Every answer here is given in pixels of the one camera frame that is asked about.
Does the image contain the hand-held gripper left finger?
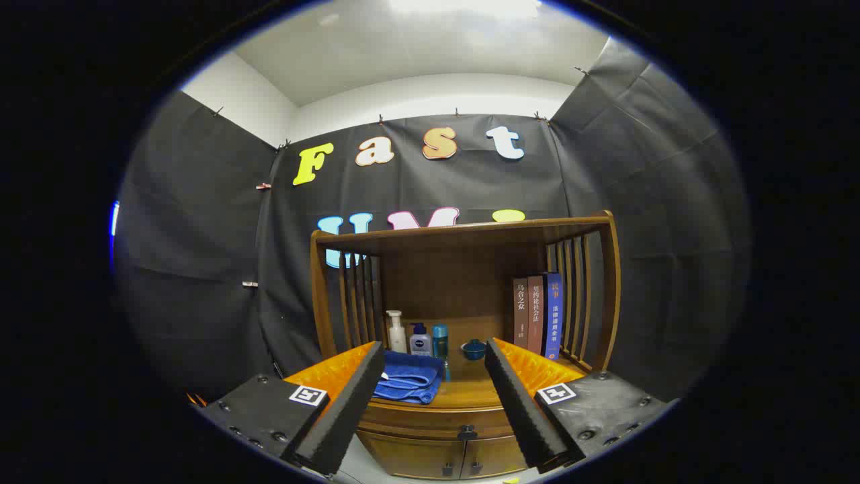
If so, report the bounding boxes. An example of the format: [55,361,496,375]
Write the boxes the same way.
[190,341,386,477]

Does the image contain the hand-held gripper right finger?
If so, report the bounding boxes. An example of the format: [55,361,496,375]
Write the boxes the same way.
[484,337,676,475]

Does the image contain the wooden cabinet door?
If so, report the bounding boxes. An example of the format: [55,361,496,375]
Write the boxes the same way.
[460,434,528,479]
[356,430,466,480]

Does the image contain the wooden countertop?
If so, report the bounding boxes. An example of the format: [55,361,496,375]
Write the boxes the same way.
[368,339,593,411]

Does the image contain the wooden cabinet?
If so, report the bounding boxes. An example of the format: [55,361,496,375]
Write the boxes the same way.
[309,210,622,481]

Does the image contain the blue folded towel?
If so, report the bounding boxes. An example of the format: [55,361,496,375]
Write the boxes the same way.
[373,350,445,405]

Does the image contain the white pump bottle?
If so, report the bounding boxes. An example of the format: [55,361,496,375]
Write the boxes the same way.
[386,310,408,354]

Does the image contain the dark brown book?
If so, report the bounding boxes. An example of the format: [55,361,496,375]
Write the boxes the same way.
[513,278,529,350]

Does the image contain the reddish brown book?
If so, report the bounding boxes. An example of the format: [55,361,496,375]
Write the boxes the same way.
[527,276,545,356]

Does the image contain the blue book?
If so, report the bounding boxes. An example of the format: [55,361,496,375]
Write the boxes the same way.
[542,272,564,362]

